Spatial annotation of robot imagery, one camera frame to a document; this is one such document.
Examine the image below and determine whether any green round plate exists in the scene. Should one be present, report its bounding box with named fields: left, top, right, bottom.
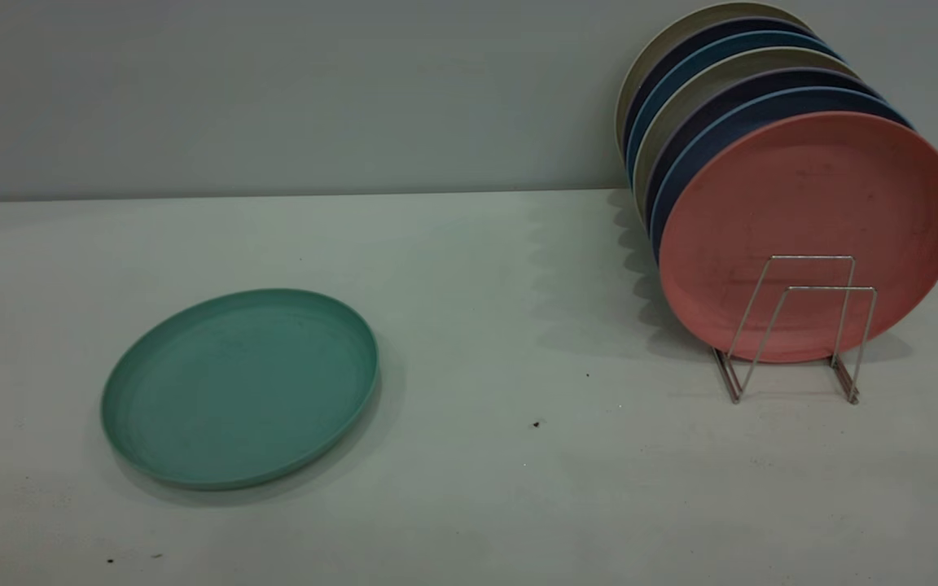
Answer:
left=100, top=288, right=380, bottom=491

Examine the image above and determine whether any navy blue round plate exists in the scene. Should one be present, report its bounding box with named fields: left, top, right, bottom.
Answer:
left=650, top=87, right=915, bottom=263

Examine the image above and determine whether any dark purple round plate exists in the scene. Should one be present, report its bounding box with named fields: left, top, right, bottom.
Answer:
left=620, top=17, right=818, bottom=160
left=644, top=68, right=887, bottom=233

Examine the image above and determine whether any beige round plate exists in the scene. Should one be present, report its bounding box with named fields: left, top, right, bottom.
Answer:
left=633, top=47, right=862, bottom=222
left=615, top=2, right=813, bottom=155

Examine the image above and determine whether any pink round plate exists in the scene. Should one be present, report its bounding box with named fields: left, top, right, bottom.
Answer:
left=658, top=112, right=938, bottom=364

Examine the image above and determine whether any teal blue round plate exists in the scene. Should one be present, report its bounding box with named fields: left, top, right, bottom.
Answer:
left=625, top=31, right=846, bottom=186

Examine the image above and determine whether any metal wire plate rack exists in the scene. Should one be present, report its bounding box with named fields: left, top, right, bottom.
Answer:
left=711, top=255, right=878, bottom=405

